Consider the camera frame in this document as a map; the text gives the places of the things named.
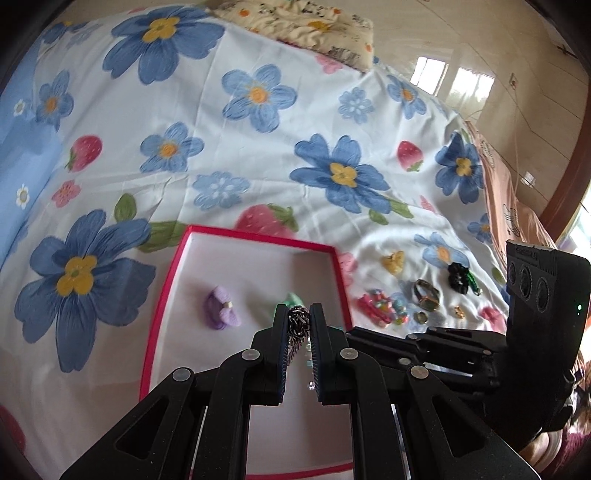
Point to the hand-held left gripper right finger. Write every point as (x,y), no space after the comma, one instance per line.
(319,350)

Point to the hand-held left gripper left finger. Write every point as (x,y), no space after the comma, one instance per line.
(277,350)

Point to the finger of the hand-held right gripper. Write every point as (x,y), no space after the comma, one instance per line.
(392,348)
(461,341)

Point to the pink beaded hair clip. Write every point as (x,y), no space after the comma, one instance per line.
(376,308)

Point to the bronze mesh band watch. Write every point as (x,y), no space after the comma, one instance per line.
(428,302)

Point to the yellow hair claw clip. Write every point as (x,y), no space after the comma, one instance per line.
(393,263)

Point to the red shallow box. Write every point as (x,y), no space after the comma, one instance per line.
(240,267)

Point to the black scrunchie with green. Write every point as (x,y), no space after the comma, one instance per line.
(458,276)

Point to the purple bow hair clip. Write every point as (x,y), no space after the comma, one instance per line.
(221,308)

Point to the maroon cloth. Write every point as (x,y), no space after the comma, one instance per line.
(577,434)

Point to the peach printed blanket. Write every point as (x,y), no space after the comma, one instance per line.
(508,203)

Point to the floral bed sheet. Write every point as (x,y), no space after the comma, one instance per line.
(277,161)

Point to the light blue pillow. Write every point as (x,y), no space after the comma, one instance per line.
(23,152)

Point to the cream printed small pillow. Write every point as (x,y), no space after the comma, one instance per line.
(300,25)

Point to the brown wooden frame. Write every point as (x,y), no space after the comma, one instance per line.
(561,194)

